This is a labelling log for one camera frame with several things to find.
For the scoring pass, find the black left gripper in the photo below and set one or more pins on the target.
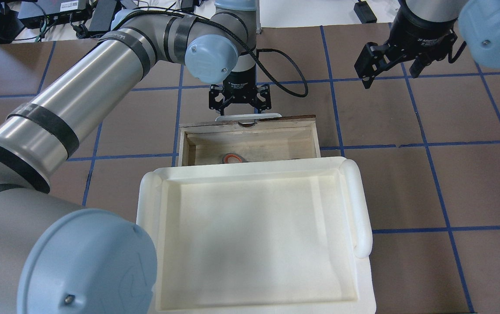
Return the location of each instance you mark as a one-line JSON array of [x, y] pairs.
[[239, 83]]

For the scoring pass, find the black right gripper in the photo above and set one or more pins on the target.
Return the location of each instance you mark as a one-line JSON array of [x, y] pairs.
[[420, 27]]

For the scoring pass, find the light wooden drawer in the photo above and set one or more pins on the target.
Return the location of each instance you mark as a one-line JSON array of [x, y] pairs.
[[276, 138]]

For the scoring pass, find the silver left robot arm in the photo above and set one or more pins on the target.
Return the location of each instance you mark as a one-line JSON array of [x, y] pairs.
[[58, 257]]

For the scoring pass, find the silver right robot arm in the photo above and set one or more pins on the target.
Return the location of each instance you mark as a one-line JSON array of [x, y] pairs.
[[478, 24]]

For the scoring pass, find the black power adapter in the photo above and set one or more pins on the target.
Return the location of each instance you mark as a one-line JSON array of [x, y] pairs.
[[364, 12]]

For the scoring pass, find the white foam box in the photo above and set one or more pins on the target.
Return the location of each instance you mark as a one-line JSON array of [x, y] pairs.
[[276, 237]]

